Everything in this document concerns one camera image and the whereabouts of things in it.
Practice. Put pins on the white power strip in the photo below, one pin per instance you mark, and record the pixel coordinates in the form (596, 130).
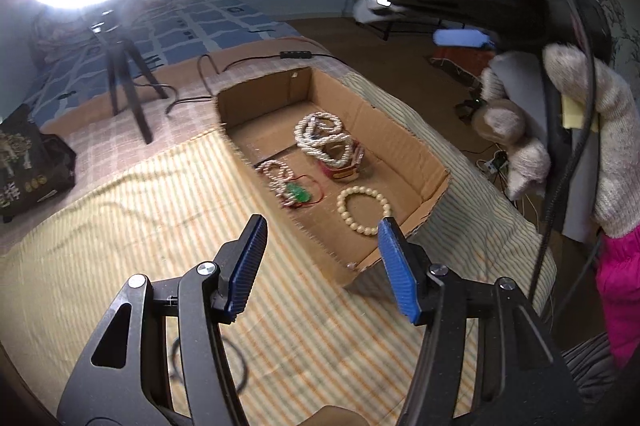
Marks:
(495, 164)

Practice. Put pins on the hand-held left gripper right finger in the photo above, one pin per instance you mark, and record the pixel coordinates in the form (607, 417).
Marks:
(400, 271)

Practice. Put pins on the person's right hand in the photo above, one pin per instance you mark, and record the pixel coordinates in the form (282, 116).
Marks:
(620, 145)

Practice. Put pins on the grey striped clothing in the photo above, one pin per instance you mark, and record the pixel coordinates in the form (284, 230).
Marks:
(595, 366)

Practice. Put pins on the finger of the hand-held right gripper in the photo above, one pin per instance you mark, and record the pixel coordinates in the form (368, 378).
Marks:
(460, 39)
(370, 10)

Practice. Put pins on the cardboard box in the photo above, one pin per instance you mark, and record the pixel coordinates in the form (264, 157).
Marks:
(390, 125)

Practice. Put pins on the person's right forearm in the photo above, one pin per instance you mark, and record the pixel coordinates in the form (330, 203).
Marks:
(622, 296)

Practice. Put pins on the blue patterned quilt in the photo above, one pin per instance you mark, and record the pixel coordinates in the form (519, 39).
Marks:
(210, 20)

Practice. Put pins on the orange cloth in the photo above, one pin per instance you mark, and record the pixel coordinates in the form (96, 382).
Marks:
(460, 60)

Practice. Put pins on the black tripod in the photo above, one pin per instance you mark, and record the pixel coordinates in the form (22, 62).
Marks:
(131, 95)

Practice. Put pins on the black printed snack bag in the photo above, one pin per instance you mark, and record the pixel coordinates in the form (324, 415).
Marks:
(30, 165)

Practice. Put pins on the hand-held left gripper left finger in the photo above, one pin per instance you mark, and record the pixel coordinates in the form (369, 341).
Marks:
(245, 266)

